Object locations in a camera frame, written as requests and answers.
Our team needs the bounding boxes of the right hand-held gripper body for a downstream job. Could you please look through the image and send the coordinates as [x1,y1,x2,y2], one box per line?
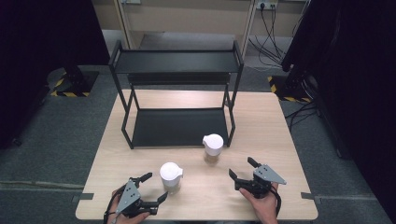
[234,163,288,200]

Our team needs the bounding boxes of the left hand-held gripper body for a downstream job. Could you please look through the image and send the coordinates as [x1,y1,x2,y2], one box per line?
[115,180,159,218]

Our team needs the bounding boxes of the glass jar with white lid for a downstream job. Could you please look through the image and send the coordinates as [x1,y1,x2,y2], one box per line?
[159,161,184,195]
[202,133,224,166]

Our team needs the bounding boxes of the black metal two-tier shelf rack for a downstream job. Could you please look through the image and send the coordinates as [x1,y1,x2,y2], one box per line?
[107,39,245,150]

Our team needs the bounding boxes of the person's left hand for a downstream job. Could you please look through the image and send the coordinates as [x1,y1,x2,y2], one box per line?
[106,186,151,224]

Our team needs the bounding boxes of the person's right hand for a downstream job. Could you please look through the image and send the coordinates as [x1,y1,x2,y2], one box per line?
[238,183,279,224]

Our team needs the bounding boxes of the stand base with striped tape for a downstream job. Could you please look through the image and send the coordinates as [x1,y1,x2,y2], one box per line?
[267,74,316,105]
[46,66,101,98]

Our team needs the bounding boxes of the black curtain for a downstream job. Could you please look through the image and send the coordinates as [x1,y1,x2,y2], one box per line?
[0,0,110,150]
[281,0,396,223]

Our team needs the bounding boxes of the left hand-held gripper cable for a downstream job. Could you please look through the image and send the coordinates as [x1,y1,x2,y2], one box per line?
[103,186,126,224]

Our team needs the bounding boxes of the hand-held gripper cable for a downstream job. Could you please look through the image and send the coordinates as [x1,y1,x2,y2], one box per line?
[269,186,283,218]
[103,186,126,224]

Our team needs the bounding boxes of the right hand-held gripper cable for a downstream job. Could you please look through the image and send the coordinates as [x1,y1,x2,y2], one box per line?
[269,186,283,218]

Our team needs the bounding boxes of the black cables beside stand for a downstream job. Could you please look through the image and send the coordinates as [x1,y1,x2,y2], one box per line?
[284,102,319,130]

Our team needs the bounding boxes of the black cables on floor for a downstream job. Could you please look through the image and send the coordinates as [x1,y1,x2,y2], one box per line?
[247,6,304,70]

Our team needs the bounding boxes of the white wall power outlet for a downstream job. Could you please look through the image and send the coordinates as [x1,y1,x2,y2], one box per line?
[256,0,278,11]

